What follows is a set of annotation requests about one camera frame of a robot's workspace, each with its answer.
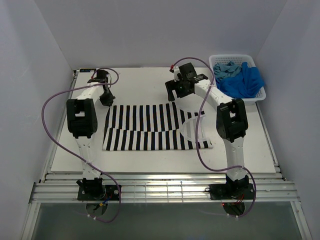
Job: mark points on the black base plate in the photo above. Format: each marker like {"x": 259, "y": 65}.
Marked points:
{"x": 109, "y": 191}
{"x": 224, "y": 192}

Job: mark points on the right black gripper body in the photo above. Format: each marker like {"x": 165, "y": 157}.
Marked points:
{"x": 181, "y": 91}

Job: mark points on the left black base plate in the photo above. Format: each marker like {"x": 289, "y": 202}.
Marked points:
{"x": 109, "y": 191}

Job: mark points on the aluminium frame rails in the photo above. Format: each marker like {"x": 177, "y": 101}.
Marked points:
{"x": 164, "y": 192}

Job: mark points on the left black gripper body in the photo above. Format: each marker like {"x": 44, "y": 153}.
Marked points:
{"x": 107, "y": 99}

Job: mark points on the black white striped tank top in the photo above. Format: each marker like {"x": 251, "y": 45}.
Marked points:
{"x": 155, "y": 127}

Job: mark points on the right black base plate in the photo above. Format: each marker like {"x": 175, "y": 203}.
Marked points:
{"x": 224, "y": 192}

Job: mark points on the small label sticker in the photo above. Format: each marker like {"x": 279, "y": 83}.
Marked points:
{"x": 87, "y": 70}

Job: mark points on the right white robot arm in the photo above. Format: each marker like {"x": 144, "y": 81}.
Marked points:
{"x": 231, "y": 125}

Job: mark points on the blue tank top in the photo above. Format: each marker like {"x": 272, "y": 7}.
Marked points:
{"x": 245, "y": 85}

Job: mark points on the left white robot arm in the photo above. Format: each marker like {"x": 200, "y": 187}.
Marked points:
{"x": 82, "y": 123}

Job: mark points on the light teal tank top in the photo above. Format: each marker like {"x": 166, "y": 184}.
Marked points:
{"x": 228, "y": 70}

